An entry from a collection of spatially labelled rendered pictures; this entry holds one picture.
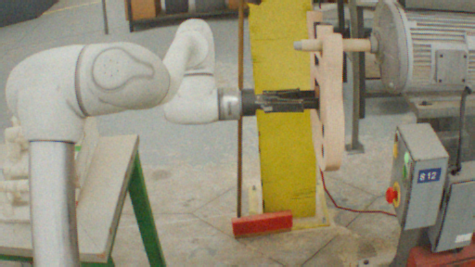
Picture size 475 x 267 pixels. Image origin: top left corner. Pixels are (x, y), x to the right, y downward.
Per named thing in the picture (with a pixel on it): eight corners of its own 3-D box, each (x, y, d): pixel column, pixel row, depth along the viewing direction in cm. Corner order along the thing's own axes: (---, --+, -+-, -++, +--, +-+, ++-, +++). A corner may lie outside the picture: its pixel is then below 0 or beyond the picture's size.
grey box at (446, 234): (462, 227, 139) (491, 74, 112) (470, 247, 129) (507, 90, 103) (425, 235, 139) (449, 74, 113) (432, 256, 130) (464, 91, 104)
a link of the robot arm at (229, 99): (220, 125, 136) (242, 124, 136) (217, 92, 133) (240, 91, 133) (221, 114, 144) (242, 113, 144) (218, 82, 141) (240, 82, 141)
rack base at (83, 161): (92, 160, 144) (85, 133, 140) (83, 191, 130) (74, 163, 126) (22, 166, 144) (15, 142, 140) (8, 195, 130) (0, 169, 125)
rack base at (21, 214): (82, 190, 130) (81, 186, 130) (72, 223, 117) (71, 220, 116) (8, 194, 130) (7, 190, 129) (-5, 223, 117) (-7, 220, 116)
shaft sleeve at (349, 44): (371, 48, 119) (368, 53, 122) (368, 37, 119) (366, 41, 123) (302, 49, 120) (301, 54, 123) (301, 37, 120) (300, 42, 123)
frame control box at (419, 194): (452, 189, 126) (465, 109, 114) (474, 234, 107) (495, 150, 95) (379, 200, 127) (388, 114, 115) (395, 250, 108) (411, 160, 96)
